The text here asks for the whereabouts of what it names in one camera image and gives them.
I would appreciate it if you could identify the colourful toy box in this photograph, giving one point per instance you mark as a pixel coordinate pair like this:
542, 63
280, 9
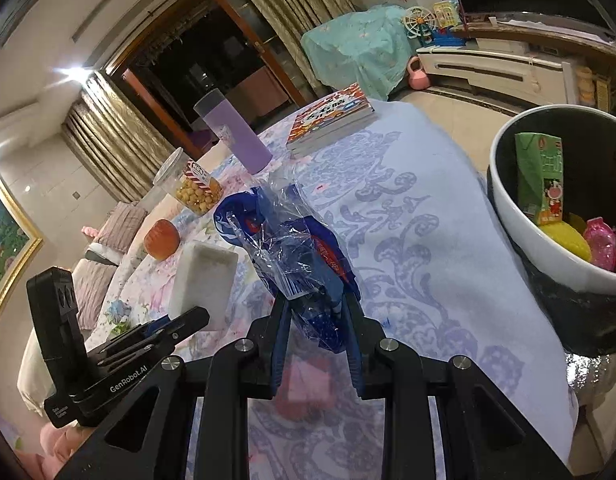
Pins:
447, 14

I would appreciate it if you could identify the stacked beige containers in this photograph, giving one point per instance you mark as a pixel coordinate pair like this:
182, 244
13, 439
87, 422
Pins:
593, 85

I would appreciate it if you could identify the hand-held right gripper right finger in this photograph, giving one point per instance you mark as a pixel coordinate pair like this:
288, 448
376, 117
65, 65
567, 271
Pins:
352, 360

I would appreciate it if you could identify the clear plastic snack jar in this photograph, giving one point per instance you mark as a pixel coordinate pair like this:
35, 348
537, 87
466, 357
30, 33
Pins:
198, 192

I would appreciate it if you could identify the striped gold curtain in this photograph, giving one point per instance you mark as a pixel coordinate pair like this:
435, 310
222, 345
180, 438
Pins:
118, 135
288, 10

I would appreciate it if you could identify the gold framed painting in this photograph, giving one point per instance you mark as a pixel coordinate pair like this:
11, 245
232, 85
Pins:
3, 240

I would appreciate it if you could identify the person's left hand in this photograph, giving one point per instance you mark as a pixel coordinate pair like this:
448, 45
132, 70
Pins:
63, 442

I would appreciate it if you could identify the pink sofa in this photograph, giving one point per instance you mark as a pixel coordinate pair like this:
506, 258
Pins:
93, 285

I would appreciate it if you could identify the dark wooden glass door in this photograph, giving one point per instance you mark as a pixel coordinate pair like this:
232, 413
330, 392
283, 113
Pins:
188, 60

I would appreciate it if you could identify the teal covered furniture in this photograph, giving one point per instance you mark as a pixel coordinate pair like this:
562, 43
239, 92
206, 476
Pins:
358, 50

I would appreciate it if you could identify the purple bottle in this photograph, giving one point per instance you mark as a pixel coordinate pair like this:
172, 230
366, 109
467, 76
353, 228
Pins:
235, 135

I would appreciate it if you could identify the ferris wheel toy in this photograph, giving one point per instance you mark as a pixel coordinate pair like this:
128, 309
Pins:
419, 22

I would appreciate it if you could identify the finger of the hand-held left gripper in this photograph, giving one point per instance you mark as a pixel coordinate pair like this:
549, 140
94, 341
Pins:
157, 323
193, 319

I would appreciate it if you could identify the blue plastic wrapper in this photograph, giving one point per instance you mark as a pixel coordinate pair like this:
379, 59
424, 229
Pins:
288, 250

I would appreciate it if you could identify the green carton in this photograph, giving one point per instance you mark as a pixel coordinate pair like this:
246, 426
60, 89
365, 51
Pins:
538, 175

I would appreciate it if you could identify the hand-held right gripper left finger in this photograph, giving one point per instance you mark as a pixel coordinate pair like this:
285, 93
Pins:
280, 360

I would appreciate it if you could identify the pink kettlebell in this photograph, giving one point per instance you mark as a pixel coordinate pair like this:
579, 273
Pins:
418, 77

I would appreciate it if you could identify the white bin with black bag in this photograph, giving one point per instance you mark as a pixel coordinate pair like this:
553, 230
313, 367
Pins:
538, 260

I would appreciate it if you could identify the white tray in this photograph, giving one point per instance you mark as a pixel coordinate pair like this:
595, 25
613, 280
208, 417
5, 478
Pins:
203, 280

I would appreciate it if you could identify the white television cabinet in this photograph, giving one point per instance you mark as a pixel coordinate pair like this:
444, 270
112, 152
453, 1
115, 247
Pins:
488, 65

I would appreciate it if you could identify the blue toy base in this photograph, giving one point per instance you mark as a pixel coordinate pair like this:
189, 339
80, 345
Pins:
450, 39

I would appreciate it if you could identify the pink wrapper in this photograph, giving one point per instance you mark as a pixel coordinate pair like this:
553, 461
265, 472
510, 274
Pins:
600, 245

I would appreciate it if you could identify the apple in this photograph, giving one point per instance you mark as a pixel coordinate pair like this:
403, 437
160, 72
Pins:
162, 240

